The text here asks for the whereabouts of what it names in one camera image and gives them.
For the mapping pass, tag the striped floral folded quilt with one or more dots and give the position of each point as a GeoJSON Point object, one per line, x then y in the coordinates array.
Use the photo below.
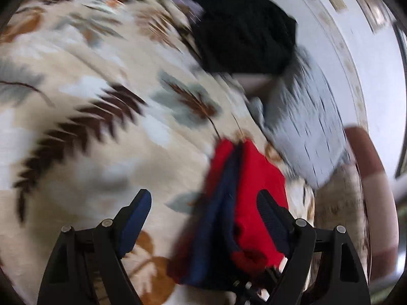
{"type": "Point", "coordinates": [341, 201]}

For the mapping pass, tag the grey quilted pillow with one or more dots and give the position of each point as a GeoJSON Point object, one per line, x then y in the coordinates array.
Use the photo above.
{"type": "Point", "coordinates": [301, 120]}

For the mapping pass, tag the brown pink cushion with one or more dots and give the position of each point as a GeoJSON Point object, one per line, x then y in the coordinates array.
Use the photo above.
{"type": "Point", "coordinates": [380, 203]}

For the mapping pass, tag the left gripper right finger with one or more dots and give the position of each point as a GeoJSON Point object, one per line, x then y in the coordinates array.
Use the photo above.
{"type": "Point", "coordinates": [323, 266]}

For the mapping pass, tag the gold wall panel box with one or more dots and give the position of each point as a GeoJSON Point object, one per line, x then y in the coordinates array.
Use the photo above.
{"type": "Point", "coordinates": [375, 13]}

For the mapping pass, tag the red and blue sweater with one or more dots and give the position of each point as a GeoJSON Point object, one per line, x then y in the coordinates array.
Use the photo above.
{"type": "Point", "coordinates": [232, 229]}

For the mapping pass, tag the leaf pattern bed blanket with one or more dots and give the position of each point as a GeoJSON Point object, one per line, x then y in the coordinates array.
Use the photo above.
{"type": "Point", "coordinates": [99, 99]}

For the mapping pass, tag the black garment pile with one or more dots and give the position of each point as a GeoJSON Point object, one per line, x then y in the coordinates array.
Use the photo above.
{"type": "Point", "coordinates": [243, 36]}

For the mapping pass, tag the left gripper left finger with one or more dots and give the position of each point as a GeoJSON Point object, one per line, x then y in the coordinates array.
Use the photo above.
{"type": "Point", "coordinates": [78, 255]}

